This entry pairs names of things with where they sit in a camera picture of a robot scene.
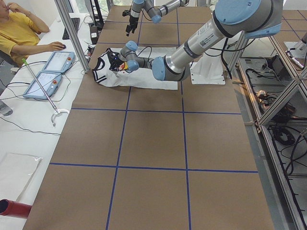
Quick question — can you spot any blue teach pendant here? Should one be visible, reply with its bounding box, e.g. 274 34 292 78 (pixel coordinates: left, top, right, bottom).
43 51 75 73
23 71 62 100

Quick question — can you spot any red cylinder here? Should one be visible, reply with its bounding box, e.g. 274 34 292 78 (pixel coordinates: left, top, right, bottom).
0 199 32 219

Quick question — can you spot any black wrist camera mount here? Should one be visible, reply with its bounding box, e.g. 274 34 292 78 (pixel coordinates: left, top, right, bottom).
122 10 131 17

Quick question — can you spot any black keyboard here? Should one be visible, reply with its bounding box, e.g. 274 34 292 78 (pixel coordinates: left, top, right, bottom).
62 17 81 40

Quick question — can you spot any white plastic bag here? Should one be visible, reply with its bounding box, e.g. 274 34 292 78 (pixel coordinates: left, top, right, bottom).
0 153 43 201

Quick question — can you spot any person in yellow shirt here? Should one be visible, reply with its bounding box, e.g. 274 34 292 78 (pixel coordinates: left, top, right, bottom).
0 0 63 67

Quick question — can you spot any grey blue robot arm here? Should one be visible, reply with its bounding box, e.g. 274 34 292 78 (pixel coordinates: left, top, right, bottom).
122 0 189 36
108 0 283 81

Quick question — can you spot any grey cartoon print t-shirt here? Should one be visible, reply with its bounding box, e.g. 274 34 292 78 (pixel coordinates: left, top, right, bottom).
93 52 178 90

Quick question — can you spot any lower blue teach pendant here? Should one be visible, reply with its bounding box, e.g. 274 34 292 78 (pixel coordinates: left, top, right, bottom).
23 71 62 100

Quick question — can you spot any white camera mast base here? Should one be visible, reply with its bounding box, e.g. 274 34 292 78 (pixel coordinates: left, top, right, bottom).
190 38 226 85

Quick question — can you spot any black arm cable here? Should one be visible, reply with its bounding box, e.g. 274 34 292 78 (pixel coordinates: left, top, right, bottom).
136 46 154 63

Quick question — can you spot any aluminium frame post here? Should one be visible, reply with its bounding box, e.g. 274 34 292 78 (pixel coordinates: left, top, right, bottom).
54 0 90 73

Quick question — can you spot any black box with label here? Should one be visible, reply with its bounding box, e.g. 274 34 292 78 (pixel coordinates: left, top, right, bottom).
89 24 99 45

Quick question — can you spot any aluminium side frame rail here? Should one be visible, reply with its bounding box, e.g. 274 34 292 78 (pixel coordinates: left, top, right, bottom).
236 9 307 230

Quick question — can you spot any upper blue teach pendant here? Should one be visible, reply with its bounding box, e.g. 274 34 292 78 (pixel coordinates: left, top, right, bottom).
43 51 75 73

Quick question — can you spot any silver reach grabber stick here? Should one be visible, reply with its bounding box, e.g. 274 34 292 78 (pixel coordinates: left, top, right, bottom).
22 58 70 127

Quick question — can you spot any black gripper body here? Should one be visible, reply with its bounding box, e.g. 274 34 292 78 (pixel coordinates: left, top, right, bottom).
129 15 139 27
107 48 120 71

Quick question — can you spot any black pendant cable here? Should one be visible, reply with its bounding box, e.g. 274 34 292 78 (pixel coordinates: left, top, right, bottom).
0 112 61 137

